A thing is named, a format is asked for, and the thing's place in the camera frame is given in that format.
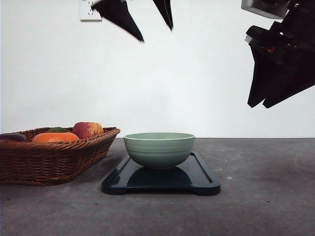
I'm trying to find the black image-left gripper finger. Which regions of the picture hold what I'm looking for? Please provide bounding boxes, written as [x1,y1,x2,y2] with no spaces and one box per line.
[153,0,173,31]
[92,0,144,42]

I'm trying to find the black image-right gripper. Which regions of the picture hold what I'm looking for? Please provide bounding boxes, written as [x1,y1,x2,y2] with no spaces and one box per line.
[245,0,315,108]

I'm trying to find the green ceramic bowl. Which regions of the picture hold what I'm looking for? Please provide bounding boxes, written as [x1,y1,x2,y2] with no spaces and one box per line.
[124,132,195,170]

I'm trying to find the brown wicker basket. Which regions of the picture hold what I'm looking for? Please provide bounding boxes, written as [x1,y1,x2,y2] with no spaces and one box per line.
[0,127,120,185]

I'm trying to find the red yellow apple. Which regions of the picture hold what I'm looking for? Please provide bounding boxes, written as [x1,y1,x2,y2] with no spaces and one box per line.
[72,122,104,139]

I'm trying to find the dark green fruit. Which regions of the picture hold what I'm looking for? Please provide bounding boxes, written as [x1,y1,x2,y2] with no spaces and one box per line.
[48,127,68,132]

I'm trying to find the orange tangerine fruit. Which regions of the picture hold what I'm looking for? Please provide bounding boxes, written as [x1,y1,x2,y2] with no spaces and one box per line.
[31,132,79,143]

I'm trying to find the dark purple fruit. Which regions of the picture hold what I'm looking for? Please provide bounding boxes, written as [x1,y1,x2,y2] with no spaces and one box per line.
[0,133,27,142]

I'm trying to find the dark blue rectangular tray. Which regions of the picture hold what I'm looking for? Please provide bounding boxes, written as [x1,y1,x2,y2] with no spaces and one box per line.
[102,152,221,196]

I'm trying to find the white wall socket left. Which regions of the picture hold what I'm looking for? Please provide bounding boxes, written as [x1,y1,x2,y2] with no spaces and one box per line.
[79,0,102,23]

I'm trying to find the silver image-right wrist camera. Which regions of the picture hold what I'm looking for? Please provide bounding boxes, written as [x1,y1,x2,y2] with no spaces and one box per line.
[242,0,291,19]

